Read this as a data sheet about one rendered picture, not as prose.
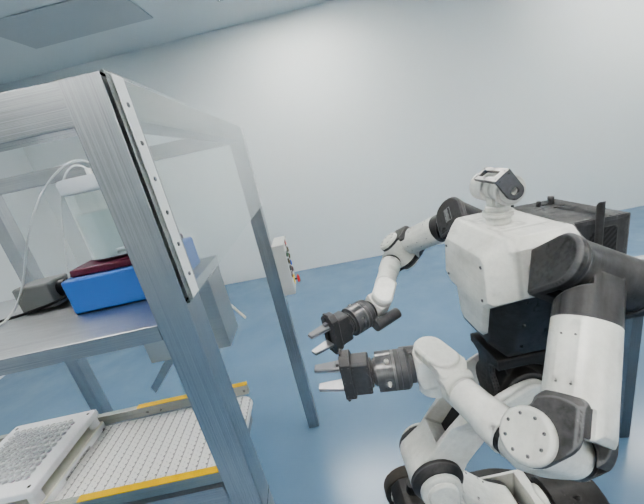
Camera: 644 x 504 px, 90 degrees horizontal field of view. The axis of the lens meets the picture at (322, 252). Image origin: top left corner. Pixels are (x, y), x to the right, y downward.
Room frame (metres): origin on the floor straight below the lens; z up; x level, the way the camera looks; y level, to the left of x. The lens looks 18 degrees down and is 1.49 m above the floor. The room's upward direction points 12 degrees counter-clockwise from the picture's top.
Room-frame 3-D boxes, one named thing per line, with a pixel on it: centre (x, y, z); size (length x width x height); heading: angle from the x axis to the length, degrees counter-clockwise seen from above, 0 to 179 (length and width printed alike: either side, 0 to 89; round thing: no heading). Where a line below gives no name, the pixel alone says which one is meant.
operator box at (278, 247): (1.54, 0.20, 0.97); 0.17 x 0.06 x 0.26; 0
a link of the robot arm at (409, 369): (0.60, -0.16, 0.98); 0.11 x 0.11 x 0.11; 82
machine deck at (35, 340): (0.67, 0.60, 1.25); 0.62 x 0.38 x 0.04; 90
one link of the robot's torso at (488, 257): (0.68, -0.46, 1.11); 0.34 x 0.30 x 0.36; 0
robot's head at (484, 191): (0.69, -0.40, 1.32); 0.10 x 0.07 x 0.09; 0
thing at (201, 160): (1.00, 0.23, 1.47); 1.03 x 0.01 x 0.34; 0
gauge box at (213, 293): (0.81, 0.40, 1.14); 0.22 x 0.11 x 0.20; 90
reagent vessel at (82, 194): (0.72, 0.42, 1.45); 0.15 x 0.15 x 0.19
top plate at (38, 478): (0.69, 0.88, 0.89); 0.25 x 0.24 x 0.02; 0
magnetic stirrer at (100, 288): (0.72, 0.42, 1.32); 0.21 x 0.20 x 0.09; 0
